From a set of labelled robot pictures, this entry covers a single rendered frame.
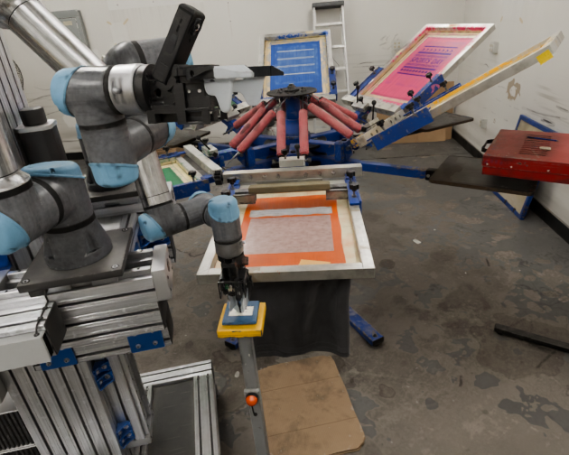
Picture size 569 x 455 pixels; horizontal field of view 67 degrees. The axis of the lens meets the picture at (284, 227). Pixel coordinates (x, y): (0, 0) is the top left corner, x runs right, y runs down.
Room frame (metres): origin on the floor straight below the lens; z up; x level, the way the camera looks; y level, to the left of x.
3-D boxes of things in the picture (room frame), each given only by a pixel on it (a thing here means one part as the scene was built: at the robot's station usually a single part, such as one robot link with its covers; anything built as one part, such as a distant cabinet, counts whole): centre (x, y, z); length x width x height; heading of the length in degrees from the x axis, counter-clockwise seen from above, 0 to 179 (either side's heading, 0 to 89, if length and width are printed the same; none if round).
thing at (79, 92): (0.72, 0.29, 1.65); 0.11 x 0.08 x 0.09; 74
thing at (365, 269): (1.57, -0.02, 0.97); 0.79 x 0.58 x 0.04; 175
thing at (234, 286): (0.99, 0.15, 1.12); 0.09 x 0.08 x 0.12; 175
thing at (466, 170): (2.24, -0.66, 0.91); 1.34 x 0.40 x 0.08; 55
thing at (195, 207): (1.07, 0.22, 1.28); 0.11 x 0.11 x 0.08; 33
